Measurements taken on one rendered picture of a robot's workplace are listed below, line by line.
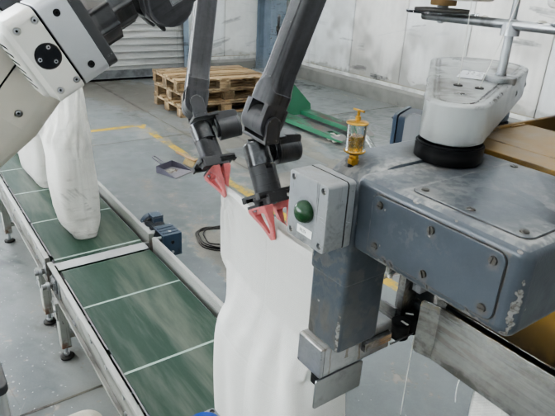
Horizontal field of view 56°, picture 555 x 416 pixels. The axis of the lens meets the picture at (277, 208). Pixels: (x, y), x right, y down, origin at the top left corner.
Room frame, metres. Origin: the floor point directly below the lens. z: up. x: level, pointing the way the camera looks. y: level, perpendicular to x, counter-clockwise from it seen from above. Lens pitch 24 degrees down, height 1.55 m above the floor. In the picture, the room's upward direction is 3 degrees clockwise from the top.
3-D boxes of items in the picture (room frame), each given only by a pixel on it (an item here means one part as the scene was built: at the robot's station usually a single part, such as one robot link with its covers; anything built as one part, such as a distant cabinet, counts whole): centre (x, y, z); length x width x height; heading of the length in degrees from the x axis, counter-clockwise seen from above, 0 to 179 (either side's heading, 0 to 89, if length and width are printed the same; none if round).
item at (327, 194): (0.61, -0.05, 1.29); 0.08 x 0.05 x 0.09; 36
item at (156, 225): (2.35, 0.60, 0.35); 0.30 x 0.15 x 0.15; 36
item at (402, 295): (0.74, -0.22, 1.08); 0.03 x 0.01 x 0.13; 126
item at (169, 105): (6.63, 0.91, 0.07); 1.20 x 0.82 x 0.14; 124
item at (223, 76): (6.60, 0.91, 0.36); 1.20 x 0.82 x 0.14; 122
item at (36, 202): (2.95, 1.43, 0.34); 2.21 x 0.39 x 0.09; 36
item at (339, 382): (0.65, -0.09, 0.98); 0.09 x 0.05 x 0.05; 126
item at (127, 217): (2.93, 1.41, 0.35); 2.26 x 0.48 x 0.14; 36
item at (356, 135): (0.66, -0.10, 1.37); 0.03 x 0.02 x 0.03; 36
